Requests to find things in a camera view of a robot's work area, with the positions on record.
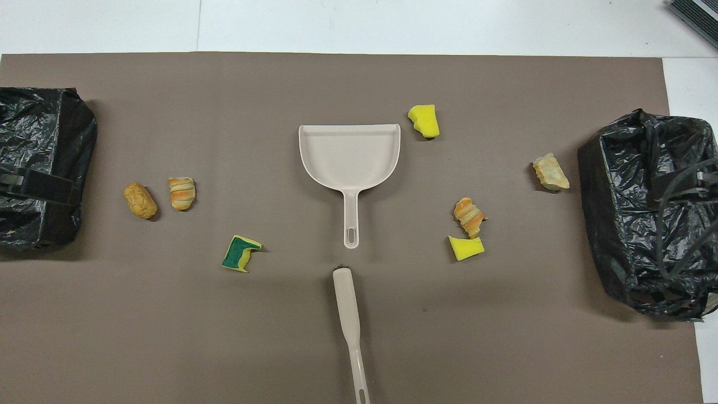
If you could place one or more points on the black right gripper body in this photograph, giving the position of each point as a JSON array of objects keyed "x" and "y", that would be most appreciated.
[{"x": 681, "y": 193}]

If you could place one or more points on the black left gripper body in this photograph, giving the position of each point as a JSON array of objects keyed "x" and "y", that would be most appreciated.
[{"x": 50, "y": 189}]

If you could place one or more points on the brown bread roll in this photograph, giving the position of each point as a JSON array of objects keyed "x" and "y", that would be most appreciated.
[{"x": 140, "y": 200}]

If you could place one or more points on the pale crusty bread piece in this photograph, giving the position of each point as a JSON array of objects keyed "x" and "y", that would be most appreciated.
[{"x": 551, "y": 173}]

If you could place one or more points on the striped croissant pastry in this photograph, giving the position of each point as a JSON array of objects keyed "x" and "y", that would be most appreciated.
[
  {"x": 182, "y": 193},
  {"x": 469, "y": 217}
]

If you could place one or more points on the green and yellow sponge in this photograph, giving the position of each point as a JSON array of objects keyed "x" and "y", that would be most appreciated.
[{"x": 238, "y": 253}]

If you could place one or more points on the yellow sponge wedge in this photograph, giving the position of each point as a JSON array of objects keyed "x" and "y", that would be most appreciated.
[{"x": 466, "y": 248}]

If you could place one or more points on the yellow sponge chunk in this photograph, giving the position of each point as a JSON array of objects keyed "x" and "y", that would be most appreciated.
[{"x": 424, "y": 120}]

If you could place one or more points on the beige plastic dustpan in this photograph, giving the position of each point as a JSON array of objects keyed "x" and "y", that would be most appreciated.
[{"x": 348, "y": 157}]

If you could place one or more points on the beige brush with black bristles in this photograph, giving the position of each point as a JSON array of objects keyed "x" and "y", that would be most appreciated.
[{"x": 343, "y": 297}]

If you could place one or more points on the black bag lined bin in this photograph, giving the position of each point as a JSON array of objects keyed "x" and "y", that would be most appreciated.
[
  {"x": 617, "y": 241},
  {"x": 33, "y": 123}
]

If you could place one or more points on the dark grey ribbed device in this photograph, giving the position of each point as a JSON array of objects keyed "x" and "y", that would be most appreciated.
[{"x": 698, "y": 14}]

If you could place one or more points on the brown paper table mat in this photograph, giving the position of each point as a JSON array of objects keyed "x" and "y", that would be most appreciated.
[{"x": 280, "y": 140}]

